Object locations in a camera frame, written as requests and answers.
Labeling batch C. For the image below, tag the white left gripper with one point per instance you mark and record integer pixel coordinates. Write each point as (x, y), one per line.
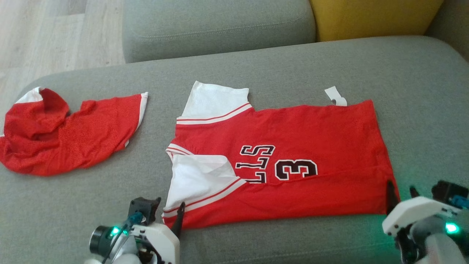
(165, 242)

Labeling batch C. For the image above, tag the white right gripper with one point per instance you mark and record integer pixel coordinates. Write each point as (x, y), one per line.
(414, 212)

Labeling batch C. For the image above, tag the red white basketball jersey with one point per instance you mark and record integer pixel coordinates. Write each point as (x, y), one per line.
(329, 128)

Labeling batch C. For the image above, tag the red white mesh shorts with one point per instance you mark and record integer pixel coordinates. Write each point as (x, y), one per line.
(73, 135)

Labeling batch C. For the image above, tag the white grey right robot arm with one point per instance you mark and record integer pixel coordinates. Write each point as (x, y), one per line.
(439, 245)

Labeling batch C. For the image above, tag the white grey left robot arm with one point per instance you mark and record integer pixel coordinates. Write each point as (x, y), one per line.
(99, 240)

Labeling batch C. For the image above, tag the grey sofa seat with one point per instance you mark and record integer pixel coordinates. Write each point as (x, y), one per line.
(293, 66)

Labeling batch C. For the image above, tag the yellow cushion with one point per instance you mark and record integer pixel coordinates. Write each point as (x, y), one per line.
(366, 18)

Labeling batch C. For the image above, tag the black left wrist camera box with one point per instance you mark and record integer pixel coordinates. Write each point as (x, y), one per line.
(143, 209)

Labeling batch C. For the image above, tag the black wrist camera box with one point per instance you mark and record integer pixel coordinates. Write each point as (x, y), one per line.
(447, 190)
(143, 209)

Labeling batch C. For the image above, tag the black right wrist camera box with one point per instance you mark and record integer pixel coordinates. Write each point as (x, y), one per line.
(447, 190)

